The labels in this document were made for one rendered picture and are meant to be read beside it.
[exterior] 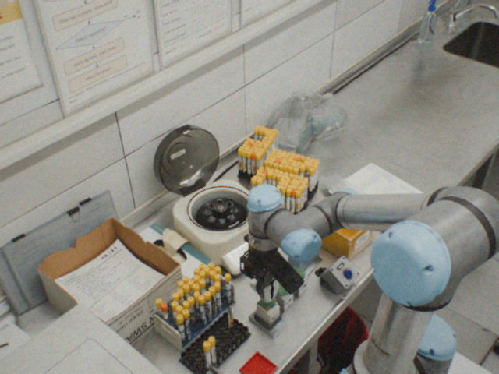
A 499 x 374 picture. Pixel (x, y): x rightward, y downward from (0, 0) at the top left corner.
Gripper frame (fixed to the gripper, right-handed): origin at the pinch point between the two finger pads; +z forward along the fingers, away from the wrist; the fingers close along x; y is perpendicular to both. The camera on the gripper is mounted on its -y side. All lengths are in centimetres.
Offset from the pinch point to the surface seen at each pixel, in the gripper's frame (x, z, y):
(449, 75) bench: -148, 10, 28
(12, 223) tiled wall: 33, -16, 57
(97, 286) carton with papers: 24.7, 3.5, 40.0
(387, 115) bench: -106, 10, 31
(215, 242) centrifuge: -4.2, -1.4, 24.1
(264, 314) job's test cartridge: 2.0, 3.9, 0.3
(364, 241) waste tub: -39.0, 6.1, -3.1
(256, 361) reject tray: 10.8, 9.7, -4.6
